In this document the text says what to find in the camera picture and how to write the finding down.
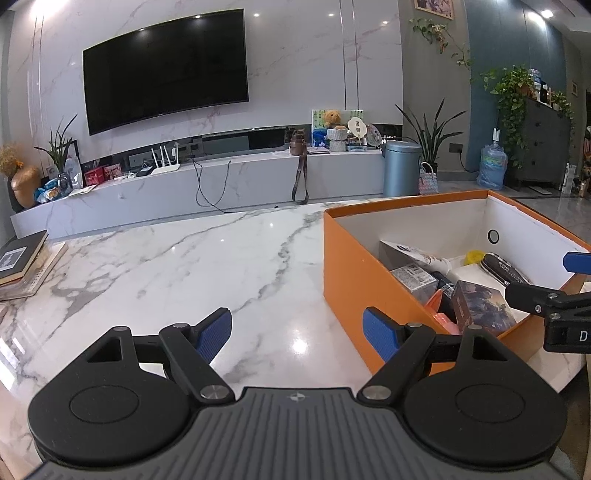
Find green pothos plant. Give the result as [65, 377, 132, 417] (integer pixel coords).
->
[480, 65, 537, 169]

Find orange cardboard box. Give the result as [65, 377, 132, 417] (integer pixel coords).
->
[323, 190, 591, 376]

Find blue snack bag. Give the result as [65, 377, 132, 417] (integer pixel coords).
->
[34, 178, 70, 204]

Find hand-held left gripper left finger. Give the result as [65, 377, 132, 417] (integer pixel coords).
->
[81, 307, 236, 404]

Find black remote-like case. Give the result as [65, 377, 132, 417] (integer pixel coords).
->
[480, 253, 532, 287]

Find long-leaved potted plant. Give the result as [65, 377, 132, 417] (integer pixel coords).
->
[394, 98, 467, 172]

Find pink plastic bottle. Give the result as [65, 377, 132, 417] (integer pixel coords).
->
[425, 286, 461, 334]

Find hanging vine plant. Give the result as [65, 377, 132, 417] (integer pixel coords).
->
[409, 17, 472, 70]

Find woven handbag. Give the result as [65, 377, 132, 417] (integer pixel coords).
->
[418, 161, 440, 196]

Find green orchid plant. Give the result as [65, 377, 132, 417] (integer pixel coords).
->
[34, 114, 79, 186]

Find dried yellow flowers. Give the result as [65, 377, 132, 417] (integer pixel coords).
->
[0, 143, 24, 179]

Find round white fan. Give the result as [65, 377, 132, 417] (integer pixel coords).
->
[347, 116, 370, 147]

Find white marble tv console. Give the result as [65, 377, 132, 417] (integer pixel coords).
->
[10, 148, 387, 241]

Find blue-grey pedal bin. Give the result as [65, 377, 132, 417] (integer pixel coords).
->
[383, 141, 423, 197]

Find gold vase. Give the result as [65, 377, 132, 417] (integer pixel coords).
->
[11, 166, 42, 210]

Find grey box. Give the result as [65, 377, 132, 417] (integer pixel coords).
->
[379, 240, 451, 274]

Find marble-patterned cube box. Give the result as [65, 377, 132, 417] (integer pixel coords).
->
[392, 267, 439, 306]

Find blue water jug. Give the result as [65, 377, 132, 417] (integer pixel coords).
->
[476, 143, 509, 190]

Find beige book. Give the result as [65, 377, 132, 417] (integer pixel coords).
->
[0, 240, 69, 301]

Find framed wall picture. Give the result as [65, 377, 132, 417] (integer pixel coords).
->
[414, 0, 456, 20]

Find white rectangular box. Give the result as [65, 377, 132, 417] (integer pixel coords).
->
[443, 258, 509, 296]

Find dark printed box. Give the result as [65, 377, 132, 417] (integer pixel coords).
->
[451, 281, 518, 337]

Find clear plastic bottle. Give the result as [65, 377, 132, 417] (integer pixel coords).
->
[62, 154, 84, 189]

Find black cable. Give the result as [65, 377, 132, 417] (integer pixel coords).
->
[194, 157, 234, 213]

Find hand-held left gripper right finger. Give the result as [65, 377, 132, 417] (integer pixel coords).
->
[356, 306, 513, 403]

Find white router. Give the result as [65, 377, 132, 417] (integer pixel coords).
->
[150, 143, 181, 175]

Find black television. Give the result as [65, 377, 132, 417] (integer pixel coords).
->
[82, 8, 250, 136]

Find black book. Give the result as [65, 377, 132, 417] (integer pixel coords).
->
[0, 230, 49, 285]

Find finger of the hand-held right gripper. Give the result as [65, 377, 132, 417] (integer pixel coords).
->
[563, 252, 591, 274]
[504, 282, 591, 320]

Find grey cabinet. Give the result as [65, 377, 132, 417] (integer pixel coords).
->
[505, 97, 574, 188]

